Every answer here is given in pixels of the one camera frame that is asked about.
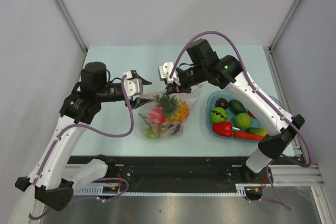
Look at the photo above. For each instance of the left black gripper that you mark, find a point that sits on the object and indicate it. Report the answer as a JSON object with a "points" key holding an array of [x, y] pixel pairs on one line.
{"points": [[137, 102]]}

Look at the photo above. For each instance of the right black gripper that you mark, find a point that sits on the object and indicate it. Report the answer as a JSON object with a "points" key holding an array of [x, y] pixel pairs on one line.
{"points": [[181, 88]]}

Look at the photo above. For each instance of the pineapple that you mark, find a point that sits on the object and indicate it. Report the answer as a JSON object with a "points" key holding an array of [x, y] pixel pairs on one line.
{"points": [[174, 109]]}

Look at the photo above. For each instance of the clear pink zip top bag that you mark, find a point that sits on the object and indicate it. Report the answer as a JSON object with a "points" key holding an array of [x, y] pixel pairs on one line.
{"points": [[162, 130]]}

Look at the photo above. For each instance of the red apple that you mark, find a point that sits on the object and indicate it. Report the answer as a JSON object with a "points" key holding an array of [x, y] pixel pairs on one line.
{"points": [[156, 116]]}

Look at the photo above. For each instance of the green halved avocado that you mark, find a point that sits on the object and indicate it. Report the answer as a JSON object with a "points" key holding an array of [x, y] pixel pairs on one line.
{"points": [[149, 133]]}

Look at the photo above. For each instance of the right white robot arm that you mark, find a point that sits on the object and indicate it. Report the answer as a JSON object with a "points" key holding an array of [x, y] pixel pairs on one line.
{"points": [[228, 74]]}

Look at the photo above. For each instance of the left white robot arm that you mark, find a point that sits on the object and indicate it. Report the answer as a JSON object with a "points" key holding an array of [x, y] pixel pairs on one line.
{"points": [[76, 114]]}

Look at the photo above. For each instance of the dark avocado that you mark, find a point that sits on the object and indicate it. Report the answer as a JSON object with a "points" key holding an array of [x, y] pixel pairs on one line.
{"points": [[222, 103]]}

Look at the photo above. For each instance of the green melon with black stripe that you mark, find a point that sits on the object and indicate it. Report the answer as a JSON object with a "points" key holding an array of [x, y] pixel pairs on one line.
{"points": [[218, 115]]}

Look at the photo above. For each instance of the blue plastic tray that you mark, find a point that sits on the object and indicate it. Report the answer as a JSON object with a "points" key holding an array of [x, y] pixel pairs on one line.
{"points": [[228, 118]]}

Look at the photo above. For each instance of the red bell pepper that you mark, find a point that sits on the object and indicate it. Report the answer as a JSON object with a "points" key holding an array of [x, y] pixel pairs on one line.
{"points": [[223, 129]]}

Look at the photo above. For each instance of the green custard apple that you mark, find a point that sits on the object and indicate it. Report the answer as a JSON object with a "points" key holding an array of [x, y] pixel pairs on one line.
{"points": [[243, 121]]}

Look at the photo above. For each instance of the red chili pepper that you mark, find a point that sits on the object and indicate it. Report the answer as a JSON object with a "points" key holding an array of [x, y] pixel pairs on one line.
{"points": [[247, 136]]}

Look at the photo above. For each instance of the mango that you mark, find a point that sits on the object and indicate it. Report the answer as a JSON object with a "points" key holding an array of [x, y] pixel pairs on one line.
{"points": [[257, 131]]}

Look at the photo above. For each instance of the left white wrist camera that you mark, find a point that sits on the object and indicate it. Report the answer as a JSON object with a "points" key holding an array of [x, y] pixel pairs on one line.
{"points": [[132, 83]]}

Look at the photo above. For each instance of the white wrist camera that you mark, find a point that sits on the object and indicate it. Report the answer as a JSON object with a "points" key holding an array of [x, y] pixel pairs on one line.
{"points": [[132, 83], [167, 74]]}

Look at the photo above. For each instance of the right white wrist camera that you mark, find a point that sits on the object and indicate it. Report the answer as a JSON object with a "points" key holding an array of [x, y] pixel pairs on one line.
{"points": [[167, 74]]}

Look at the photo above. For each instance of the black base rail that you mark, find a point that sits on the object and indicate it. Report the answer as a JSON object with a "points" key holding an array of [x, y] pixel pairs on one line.
{"points": [[185, 174]]}

